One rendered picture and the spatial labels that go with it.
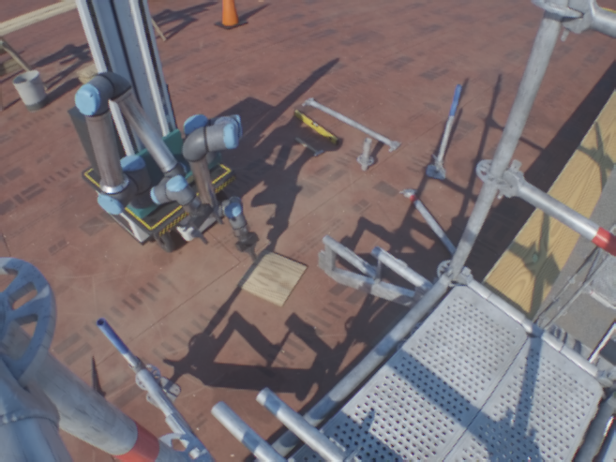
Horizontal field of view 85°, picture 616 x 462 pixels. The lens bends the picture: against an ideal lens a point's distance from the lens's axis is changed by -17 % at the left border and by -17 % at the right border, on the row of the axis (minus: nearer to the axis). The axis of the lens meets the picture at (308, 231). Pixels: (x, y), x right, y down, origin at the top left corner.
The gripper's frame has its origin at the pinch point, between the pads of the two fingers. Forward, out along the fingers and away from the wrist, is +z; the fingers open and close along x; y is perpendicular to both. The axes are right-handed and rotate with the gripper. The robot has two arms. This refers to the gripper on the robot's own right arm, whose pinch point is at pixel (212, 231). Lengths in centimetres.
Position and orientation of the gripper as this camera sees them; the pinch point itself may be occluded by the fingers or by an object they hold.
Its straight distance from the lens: 202.5
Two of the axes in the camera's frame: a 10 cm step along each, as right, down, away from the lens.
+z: 4.0, 6.8, 6.1
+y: -7.8, -0.9, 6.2
